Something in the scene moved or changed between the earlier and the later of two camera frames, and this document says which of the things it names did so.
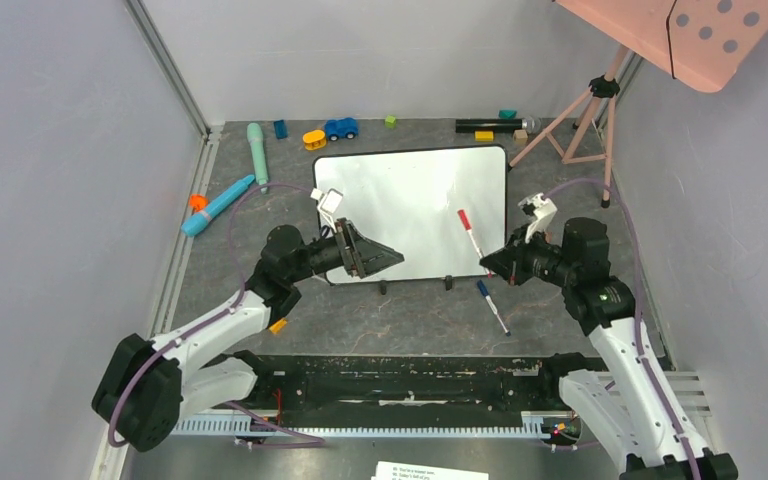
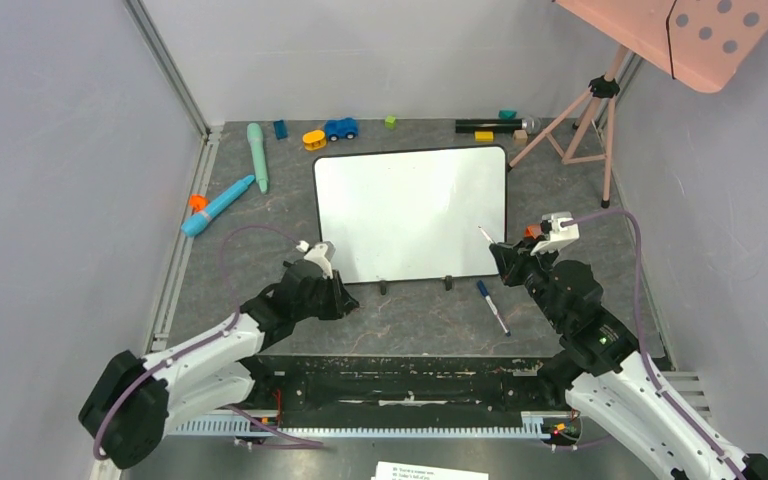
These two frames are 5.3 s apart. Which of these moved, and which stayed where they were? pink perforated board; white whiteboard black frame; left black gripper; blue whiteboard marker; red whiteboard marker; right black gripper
Moved: red whiteboard marker; left black gripper
Stayed: pink perforated board; blue whiteboard marker; right black gripper; white whiteboard black frame
